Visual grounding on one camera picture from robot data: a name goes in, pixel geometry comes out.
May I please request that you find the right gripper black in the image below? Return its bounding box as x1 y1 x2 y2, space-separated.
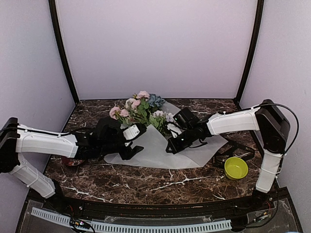
166 127 196 154

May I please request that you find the translucent white wrapping paper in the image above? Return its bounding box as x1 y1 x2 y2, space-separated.
104 100 229 170

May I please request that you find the lilac hydrangea fake bunch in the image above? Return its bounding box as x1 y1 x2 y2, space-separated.
149 110 170 136

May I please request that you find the small pink fake rose stem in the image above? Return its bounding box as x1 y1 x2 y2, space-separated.
109 106 130 125

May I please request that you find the white fake rose stem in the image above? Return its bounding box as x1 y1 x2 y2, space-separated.
125 98 141 112

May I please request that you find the blue fake rose bunch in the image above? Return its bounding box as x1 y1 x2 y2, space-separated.
147 94 166 108

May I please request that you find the pink peony fake stem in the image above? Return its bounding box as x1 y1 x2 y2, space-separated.
130 93 151 126

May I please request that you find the black ribbon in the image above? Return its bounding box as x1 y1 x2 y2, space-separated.
212 141 255 168

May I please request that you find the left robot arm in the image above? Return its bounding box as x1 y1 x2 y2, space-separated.
0 117 146 212

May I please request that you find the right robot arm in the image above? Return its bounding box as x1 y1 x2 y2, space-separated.
166 99 293 211

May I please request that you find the red floral dish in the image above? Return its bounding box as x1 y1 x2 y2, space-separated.
61 157 85 166

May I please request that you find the yellow-green bowl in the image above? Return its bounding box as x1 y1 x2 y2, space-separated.
224 157 248 180

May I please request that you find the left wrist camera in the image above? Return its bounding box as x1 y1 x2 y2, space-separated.
122 123 147 147

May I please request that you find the black front rail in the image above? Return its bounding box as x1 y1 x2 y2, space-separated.
43 190 278 219

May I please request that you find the white slotted cable duct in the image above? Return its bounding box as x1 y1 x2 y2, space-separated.
31 207 233 233

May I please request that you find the right black frame post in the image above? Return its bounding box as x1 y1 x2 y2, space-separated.
234 0 264 104

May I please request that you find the black frame post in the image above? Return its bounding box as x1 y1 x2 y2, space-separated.
234 0 264 104
48 0 80 105

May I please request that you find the left black frame post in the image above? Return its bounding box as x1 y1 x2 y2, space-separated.
48 0 80 105

